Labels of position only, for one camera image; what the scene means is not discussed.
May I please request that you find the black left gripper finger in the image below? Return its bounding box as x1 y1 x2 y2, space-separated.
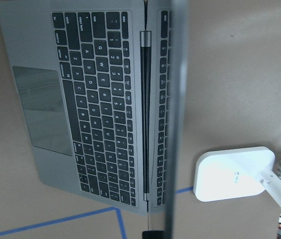
142 231 165 239

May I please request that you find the grey laptop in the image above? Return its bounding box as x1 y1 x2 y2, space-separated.
0 0 188 239

